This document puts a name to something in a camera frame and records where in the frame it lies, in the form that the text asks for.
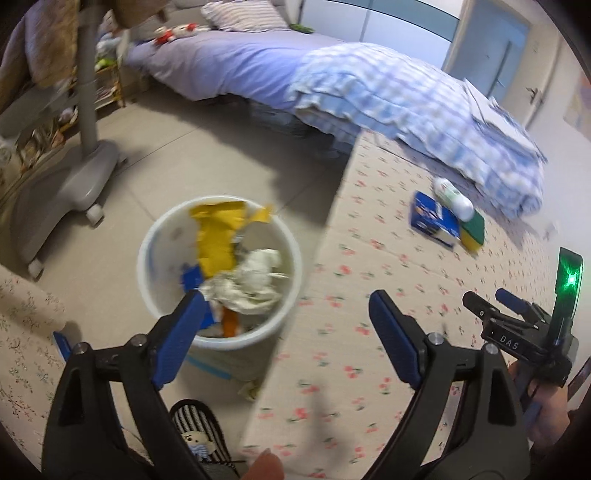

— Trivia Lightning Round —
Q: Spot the person's left hand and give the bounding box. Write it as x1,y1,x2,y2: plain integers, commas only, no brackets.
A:
242,449,284,480

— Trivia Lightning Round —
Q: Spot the torn dark blue box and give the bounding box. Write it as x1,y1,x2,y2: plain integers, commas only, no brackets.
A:
181,265,219,324

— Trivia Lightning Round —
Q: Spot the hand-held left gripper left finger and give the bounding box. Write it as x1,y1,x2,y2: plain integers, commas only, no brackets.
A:
41,291,212,480

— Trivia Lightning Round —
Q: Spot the closed dark blue box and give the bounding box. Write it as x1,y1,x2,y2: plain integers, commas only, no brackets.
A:
410,191,461,248

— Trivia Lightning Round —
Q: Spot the blue checked blanket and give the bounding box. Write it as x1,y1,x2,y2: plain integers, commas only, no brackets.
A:
284,42,546,220

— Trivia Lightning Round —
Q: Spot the folded striped cloth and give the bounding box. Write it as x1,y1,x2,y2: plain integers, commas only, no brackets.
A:
462,78,550,162

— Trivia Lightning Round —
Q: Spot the bed with purple sheet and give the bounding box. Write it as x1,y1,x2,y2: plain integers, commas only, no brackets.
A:
127,0,546,220

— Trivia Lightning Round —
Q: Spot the grey rolling stand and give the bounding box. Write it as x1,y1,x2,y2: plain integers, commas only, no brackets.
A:
0,0,127,280

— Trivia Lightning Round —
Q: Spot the green and yellow sponge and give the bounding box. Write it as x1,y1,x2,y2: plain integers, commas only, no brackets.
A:
457,210,485,254

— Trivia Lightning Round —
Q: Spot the orange wrapper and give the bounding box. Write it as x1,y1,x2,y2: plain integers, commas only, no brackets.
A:
222,307,242,337

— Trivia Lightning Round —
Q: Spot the white bottle with green label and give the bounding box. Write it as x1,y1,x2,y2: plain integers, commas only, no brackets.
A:
433,178,475,221

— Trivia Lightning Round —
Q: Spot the person's right hand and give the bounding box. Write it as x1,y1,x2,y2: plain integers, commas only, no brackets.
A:
508,360,578,448

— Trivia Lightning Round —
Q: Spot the purple fleece garment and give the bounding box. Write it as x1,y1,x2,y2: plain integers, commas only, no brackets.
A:
0,0,77,88

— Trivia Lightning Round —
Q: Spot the white tissue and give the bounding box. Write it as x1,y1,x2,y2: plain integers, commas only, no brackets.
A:
198,248,294,315

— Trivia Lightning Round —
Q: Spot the wooden shelf with toys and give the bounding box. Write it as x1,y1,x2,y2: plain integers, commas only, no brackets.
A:
95,9,127,109

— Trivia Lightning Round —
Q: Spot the yellow torn paper wrapper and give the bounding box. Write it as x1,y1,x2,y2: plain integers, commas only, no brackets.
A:
189,199,274,280

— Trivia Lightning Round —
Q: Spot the white and blue wardrobe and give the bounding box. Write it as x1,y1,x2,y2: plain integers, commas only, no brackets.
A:
295,0,462,70

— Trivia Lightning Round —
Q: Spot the checked frilled pillow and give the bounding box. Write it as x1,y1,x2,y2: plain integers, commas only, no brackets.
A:
201,0,291,32

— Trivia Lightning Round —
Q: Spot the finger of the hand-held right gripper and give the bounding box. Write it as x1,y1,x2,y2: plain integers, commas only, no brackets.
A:
495,288,551,325
462,291,514,325

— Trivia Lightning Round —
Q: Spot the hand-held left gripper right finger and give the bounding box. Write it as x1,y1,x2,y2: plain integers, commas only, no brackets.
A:
360,290,532,480

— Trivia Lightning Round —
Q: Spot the floral print cloth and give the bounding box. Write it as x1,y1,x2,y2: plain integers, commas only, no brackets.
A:
0,265,70,462

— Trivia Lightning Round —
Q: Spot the white patterned plastic bin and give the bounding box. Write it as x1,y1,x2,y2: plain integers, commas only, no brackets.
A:
137,198,303,372

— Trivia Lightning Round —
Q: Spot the striped slipper with bear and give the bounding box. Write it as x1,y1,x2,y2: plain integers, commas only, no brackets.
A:
170,400,234,467

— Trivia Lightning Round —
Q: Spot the wall poster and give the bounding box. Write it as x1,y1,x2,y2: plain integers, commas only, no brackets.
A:
563,85,591,127

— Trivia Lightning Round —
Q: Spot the white door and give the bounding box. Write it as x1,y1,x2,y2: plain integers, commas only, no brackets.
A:
441,0,561,130

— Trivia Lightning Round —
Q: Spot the cherry print tablecloth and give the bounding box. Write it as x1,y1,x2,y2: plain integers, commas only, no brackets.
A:
240,131,591,480

